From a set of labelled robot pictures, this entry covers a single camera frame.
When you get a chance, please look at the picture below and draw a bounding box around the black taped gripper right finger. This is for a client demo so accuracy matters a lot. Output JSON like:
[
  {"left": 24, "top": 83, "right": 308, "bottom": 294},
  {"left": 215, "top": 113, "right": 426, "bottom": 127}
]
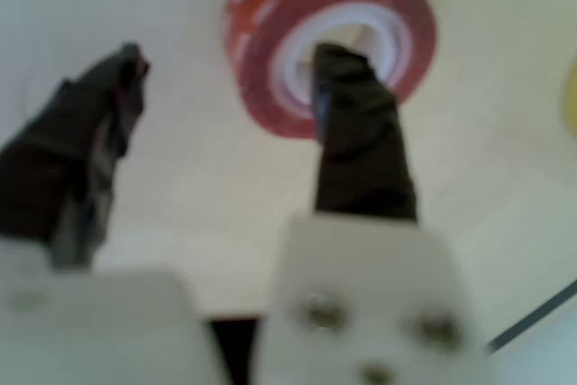
[{"left": 252, "top": 43, "right": 497, "bottom": 385}]

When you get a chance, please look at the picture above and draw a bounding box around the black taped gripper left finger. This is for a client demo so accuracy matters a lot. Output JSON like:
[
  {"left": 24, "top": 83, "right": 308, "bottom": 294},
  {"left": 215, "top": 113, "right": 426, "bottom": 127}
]
[{"left": 0, "top": 43, "right": 151, "bottom": 270}]

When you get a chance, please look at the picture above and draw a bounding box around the red tape roll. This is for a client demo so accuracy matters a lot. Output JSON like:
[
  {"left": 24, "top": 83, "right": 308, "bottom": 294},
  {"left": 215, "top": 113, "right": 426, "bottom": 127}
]
[{"left": 222, "top": 0, "right": 438, "bottom": 141}]

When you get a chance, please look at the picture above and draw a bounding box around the yellow tape roll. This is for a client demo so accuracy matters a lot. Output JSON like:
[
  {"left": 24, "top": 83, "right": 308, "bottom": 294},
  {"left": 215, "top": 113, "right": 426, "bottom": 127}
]
[{"left": 563, "top": 58, "right": 577, "bottom": 139}]

